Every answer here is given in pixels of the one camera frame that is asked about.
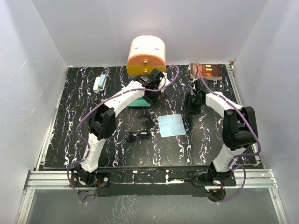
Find blue-grey glasses case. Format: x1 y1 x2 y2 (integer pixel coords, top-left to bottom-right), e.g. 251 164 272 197
128 97 152 108

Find light blue cleaning cloth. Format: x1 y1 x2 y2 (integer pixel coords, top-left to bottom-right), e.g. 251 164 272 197
158 114 186 138

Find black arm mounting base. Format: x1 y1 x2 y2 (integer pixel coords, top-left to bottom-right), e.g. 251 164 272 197
68 165 236 202

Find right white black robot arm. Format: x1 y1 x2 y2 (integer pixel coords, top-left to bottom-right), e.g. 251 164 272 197
183 78 258 185

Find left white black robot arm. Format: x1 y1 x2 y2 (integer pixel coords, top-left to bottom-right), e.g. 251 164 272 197
76 69 169 186

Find black sunglasses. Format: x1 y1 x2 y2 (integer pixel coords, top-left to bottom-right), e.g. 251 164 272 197
125 129 151 143

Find orange brown book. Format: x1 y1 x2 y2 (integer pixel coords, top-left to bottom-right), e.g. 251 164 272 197
190 63 222 81

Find round three-drawer cabinet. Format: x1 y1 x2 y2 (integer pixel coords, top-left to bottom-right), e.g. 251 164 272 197
126 35 166 78

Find white teal small case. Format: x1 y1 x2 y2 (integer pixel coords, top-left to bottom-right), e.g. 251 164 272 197
93 74 107 93

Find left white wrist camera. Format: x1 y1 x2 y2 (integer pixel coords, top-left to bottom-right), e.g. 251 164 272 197
159 72 170 89

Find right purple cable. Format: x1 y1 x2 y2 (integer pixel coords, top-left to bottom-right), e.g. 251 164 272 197
195 59 262 206

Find aluminium frame rail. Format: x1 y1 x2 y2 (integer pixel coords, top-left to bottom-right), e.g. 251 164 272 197
24 169 288 224

